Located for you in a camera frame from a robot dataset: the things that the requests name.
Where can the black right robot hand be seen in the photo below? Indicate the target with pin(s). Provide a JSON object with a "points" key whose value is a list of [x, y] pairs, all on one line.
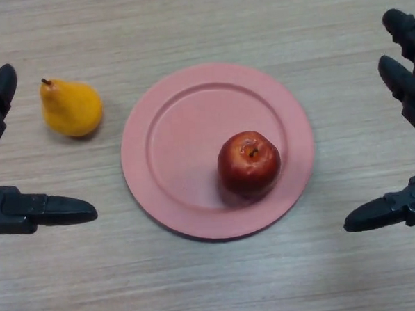
{"points": [[407, 85]]}

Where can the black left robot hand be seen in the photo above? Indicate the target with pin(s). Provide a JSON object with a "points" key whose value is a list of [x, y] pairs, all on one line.
{"points": [[64, 211]]}

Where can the red apple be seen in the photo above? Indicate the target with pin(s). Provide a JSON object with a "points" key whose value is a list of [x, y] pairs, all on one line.
{"points": [[248, 167]]}

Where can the pink round plate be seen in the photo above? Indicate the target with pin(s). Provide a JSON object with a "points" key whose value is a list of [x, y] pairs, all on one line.
{"points": [[179, 146]]}

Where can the yellow pear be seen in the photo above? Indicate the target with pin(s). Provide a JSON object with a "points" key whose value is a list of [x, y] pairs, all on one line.
{"points": [[73, 110]]}

